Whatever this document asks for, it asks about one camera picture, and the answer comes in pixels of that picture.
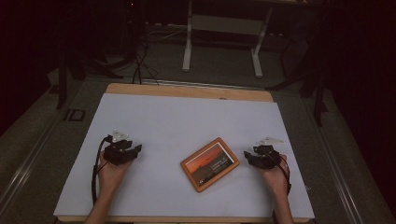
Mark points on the black floor plate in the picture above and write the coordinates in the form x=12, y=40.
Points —
x=74, y=115

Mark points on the white metal desk frame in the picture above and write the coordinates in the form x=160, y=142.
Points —
x=224, y=26

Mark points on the person's left hand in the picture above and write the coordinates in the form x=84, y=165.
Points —
x=112, y=174

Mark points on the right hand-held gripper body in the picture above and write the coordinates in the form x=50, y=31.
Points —
x=267, y=157

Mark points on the person's right hand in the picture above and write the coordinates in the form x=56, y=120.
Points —
x=275, y=179

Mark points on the metal floor rail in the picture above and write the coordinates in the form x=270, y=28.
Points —
x=28, y=168
x=336, y=161

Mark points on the white power strip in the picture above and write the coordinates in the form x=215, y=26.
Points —
x=168, y=26

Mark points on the wooden photo frame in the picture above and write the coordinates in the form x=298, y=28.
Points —
x=209, y=164

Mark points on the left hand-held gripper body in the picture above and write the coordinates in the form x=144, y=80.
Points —
x=116, y=154

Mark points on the black stand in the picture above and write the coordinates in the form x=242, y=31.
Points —
x=317, y=93
x=62, y=77

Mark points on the white table mat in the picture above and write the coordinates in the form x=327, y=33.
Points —
x=174, y=124

